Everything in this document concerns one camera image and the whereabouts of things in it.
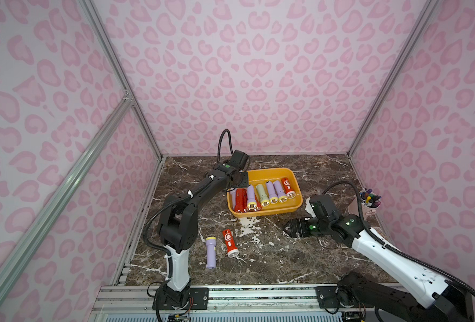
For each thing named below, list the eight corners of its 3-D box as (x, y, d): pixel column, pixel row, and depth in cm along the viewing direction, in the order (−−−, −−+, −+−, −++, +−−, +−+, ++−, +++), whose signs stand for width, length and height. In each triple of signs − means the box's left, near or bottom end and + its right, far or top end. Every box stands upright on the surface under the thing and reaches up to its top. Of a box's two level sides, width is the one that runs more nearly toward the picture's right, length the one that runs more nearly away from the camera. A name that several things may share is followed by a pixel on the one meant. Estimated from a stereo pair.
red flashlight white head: (229, 259, 84) (228, 256, 81) (221, 234, 91) (221, 230, 88) (239, 255, 85) (239, 252, 82) (231, 231, 92) (231, 227, 89)
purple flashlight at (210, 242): (206, 269, 82) (205, 267, 79) (206, 239, 90) (205, 236, 87) (216, 268, 82) (215, 265, 80) (216, 238, 90) (215, 235, 87)
